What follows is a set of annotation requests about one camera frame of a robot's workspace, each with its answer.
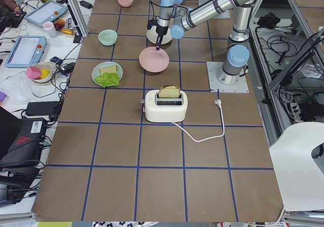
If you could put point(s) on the bread slice in toaster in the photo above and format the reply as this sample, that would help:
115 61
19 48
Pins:
169 91

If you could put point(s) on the pink plate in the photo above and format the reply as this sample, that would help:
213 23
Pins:
154 60

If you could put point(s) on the green bowl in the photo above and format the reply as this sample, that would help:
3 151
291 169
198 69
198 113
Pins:
108 37

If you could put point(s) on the aluminium frame post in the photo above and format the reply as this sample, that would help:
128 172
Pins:
77 17

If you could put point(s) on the blue teach pendant far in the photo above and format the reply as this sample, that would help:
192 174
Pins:
47 12

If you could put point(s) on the green plate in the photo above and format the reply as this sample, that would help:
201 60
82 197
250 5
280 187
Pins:
96 71

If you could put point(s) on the cream white plate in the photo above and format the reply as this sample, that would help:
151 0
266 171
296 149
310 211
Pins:
152 36

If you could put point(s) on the black power adapter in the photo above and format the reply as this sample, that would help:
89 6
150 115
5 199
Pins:
40 108

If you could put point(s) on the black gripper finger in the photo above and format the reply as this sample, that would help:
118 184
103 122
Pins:
159 41

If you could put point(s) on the pink cup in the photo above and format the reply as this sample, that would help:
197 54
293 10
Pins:
50 29

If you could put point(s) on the white toaster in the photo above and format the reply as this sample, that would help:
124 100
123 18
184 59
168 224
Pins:
165 110

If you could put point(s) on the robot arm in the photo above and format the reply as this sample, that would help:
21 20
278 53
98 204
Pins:
178 20

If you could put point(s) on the white chair back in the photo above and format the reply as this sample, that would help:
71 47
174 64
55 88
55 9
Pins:
299 179

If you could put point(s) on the blue teach pendant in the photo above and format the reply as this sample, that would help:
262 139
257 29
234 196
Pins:
27 51
47 12

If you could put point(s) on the brown bread slice on plate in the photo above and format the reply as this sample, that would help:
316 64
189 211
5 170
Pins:
109 69

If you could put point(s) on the bowl with toy fruit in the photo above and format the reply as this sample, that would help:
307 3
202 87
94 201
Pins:
41 73

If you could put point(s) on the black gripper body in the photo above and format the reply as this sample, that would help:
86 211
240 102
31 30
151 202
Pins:
161 31

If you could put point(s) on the green lettuce leaf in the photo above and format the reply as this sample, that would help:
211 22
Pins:
107 79

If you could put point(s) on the blue teach pendant near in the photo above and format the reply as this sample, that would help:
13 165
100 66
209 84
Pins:
27 51

